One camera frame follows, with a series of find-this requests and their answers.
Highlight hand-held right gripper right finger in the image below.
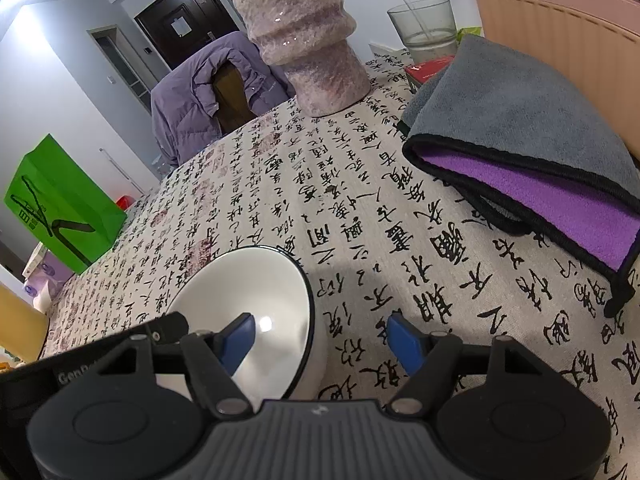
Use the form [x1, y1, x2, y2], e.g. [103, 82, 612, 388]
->
[387, 312, 546, 417]

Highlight red box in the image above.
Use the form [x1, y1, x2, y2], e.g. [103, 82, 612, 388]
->
[404, 57, 456, 96]

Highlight green paper bag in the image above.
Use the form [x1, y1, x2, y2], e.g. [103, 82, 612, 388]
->
[4, 133, 128, 275]

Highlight calligraphy printed tablecloth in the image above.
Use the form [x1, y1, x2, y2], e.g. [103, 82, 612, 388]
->
[37, 47, 640, 480]

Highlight glass cup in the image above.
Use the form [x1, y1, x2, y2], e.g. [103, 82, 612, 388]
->
[387, 0, 458, 63]

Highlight pink ceramic vase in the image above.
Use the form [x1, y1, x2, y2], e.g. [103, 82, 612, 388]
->
[222, 0, 371, 118]

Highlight purple padded jacket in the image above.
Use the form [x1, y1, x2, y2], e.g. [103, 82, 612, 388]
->
[150, 31, 297, 168]

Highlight white flat box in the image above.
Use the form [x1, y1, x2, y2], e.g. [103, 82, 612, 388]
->
[22, 242, 48, 281]

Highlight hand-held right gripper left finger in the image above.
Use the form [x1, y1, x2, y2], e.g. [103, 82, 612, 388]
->
[95, 312, 256, 418]

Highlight dark entrance door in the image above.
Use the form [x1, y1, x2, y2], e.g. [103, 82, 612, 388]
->
[134, 0, 241, 71]

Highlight wooden chair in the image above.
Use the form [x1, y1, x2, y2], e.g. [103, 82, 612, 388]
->
[212, 62, 253, 133]

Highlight purple tissue pack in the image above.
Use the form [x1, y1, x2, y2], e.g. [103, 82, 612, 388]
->
[22, 250, 76, 308]

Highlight white bowl with black rim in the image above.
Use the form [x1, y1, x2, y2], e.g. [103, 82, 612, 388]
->
[155, 246, 328, 402]

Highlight pink suitcase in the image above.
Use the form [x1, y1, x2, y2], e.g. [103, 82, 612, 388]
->
[465, 0, 640, 161]

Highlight yellow thermos jug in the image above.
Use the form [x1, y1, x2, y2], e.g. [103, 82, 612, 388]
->
[0, 280, 51, 361]

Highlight grey and purple towel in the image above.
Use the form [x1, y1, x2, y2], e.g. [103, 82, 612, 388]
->
[400, 35, 640, 318]

